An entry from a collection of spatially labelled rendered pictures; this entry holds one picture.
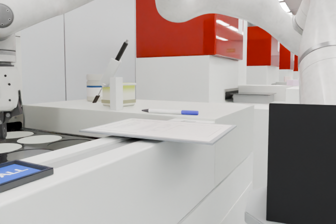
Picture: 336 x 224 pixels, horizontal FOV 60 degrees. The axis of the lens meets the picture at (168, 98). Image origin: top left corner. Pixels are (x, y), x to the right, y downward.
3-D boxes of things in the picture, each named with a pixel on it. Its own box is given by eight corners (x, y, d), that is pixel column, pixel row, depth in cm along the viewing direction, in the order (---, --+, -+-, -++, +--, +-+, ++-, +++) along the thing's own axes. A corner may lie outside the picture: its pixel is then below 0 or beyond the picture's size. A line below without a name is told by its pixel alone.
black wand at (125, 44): (131, 41, 73) (127, 38, 74) (127, 40, 72) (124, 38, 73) (97, 103, 80) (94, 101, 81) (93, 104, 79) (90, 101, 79)
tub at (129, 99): (100, 105, 86) (100, 82, 85) (119, 104, 92) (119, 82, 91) (118, 107, 81) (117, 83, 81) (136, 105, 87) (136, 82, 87)
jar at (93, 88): (82, 101, 103) (82, 74, 103) (96, 99, 109) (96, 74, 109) (97, 101, 100) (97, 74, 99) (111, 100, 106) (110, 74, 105)
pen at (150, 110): (140, 108, 70) (197, 111, 64) (142, 108, 70) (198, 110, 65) (140, 112, 70) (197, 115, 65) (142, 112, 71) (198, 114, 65)
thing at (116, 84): (97, 109, 77) (97, 58, 76) (107, 108, 80) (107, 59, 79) (116, 110, 74) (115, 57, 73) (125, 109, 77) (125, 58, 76)
